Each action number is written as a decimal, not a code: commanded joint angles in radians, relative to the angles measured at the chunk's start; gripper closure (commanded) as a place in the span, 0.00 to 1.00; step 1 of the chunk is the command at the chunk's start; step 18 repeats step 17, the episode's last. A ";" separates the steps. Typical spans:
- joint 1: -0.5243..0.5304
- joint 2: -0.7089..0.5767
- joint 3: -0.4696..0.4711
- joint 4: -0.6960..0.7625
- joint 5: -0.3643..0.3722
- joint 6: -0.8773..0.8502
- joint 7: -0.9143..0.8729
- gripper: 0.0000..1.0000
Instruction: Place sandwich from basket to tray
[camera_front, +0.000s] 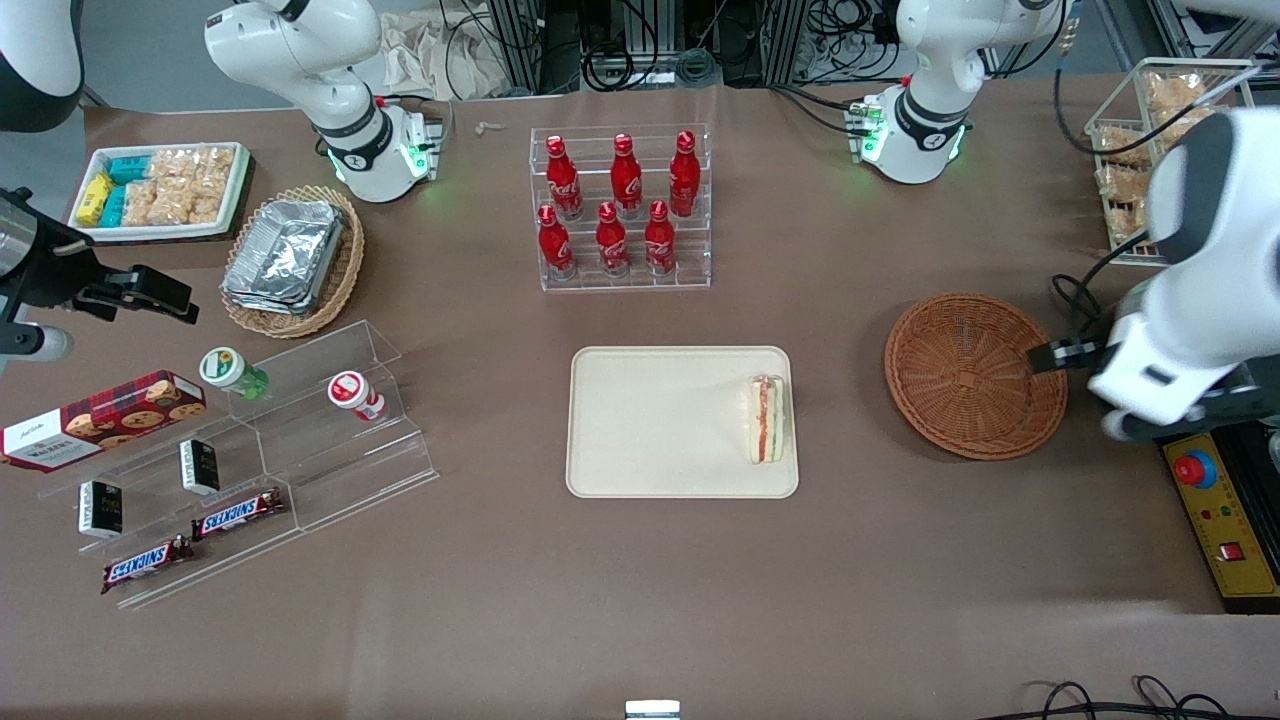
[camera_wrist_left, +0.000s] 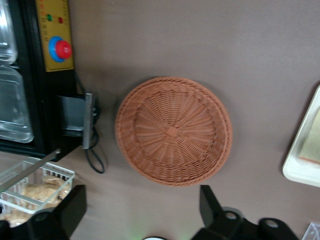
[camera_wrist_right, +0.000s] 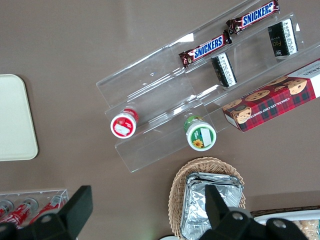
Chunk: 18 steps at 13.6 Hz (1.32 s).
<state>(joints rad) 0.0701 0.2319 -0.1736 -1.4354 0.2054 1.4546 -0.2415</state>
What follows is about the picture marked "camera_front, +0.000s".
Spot triangular sandwich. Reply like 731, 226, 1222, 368
747, 374, 789, 466

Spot white rectangular snack tray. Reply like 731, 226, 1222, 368
68, 142, 252, 244

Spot brown wicker basket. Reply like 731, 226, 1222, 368
884, 292, 1069, 462

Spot light wicker basket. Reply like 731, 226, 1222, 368
220, 185, 366, 339

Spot cream plastic tray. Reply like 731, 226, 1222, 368
566, 346, 800, 500

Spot green drink bottle white cap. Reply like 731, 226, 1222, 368
198, 346, 270, 401

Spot yellow snack pack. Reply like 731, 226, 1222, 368
76, 173, 115, 227

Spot aluminium foil container stack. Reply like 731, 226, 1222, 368
220, 198, 349, 316

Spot red tartan cookie box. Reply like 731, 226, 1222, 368
0, 370, 208, 473

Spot small black white box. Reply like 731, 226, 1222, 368
179, 438, 221, 497
78, 480, 124, 541

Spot small red white bottle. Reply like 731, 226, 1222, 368
327, 370, 388, 424

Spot snickers chocolate bar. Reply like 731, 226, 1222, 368
100, 535, 197, 596
191, 487, 287, 542

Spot yellow emergency stop panel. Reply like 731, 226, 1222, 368
1160, 432, 1280, 601

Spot clear acrylic stepped shelf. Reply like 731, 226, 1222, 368
38, 320, 441, 611

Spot black equipment base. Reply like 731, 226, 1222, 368
1158, 425, 1280, 614

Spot crumpled beige paper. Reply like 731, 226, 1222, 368
378, 8, 513, 101

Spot clear acrylic bottle rack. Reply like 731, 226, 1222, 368
529, 124, 713, 293

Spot red cola bottle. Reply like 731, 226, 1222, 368
610, 132, 645, 220
668, 130, 702, 219
545, 135, 584, 222
537, 204, 576, 282
596, 201, 631, 279
644, 199, 678, 277

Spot white wire basket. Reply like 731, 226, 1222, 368
1085, 57, 1263, 267

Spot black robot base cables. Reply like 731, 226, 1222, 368
768, 84, 873, 137

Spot black looped floor cable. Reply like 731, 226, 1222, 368
1000, 676, 1280, 720

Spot aluminium frame rack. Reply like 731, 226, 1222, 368
486, 0, 563, 97

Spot black cable bundle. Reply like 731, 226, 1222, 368
565, 0, 906, 93

